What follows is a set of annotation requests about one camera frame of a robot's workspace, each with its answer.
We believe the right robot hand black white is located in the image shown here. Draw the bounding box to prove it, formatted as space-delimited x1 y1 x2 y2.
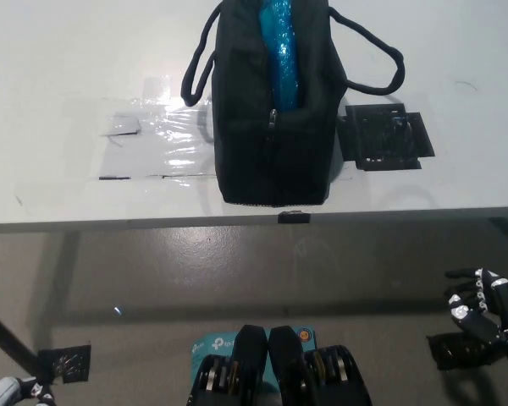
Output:
444 266 508 344

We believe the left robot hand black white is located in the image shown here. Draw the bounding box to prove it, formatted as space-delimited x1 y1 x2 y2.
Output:
0 376 57 406

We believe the blue plate stack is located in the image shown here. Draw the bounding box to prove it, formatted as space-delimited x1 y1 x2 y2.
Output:
258 0 301 112

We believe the black floor tape square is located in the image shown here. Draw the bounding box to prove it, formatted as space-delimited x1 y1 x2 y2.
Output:
426 332 508 372
37 343 92 385

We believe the black table leg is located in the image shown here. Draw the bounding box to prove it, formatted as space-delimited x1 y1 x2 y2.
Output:
0 300 54 380

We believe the teal tp-link box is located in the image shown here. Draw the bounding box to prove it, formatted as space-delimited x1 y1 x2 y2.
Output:
191 326 319 392

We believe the large black tape patch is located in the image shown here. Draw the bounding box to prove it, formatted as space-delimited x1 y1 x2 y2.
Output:
336 102 436 172

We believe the clear plastic sheet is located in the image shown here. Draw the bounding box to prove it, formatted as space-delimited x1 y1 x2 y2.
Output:
16 74 219 205

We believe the small black tape strip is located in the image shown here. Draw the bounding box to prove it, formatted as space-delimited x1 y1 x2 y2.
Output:
278 210 313 224

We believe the black fabric handle bag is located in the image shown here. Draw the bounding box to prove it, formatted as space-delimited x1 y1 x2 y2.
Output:
180 0 406 209

